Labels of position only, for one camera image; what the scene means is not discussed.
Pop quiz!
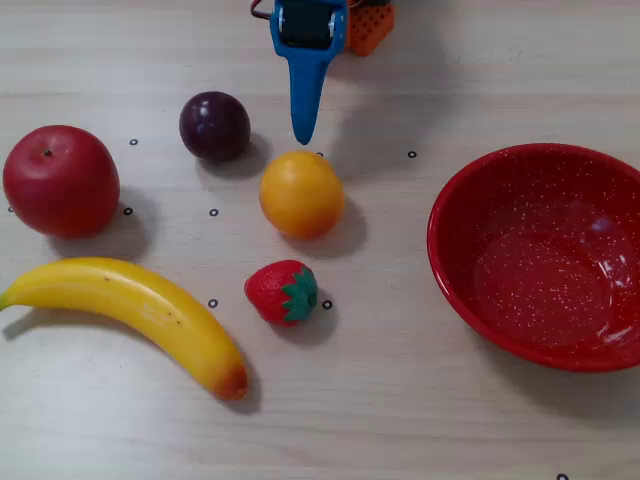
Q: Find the yellow banana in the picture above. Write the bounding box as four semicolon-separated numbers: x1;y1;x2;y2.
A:
0;256;249;402

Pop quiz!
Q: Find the red speckled bowl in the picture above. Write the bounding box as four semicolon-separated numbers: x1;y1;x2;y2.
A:
426;142;640;373

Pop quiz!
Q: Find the blue gripper with motor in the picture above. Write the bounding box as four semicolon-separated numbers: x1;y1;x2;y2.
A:
269;0;349;147

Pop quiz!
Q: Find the dark purple plum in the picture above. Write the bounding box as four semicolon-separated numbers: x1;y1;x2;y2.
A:
178;90;252;163

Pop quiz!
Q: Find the red apple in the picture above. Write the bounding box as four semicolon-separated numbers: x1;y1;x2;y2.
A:
2;124;121;239

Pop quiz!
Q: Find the orange fruit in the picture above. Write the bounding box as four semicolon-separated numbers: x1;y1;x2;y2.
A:
258;149;346;240

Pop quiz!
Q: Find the red strawberry with green leaves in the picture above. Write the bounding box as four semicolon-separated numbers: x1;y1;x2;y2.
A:
243;259;320;328

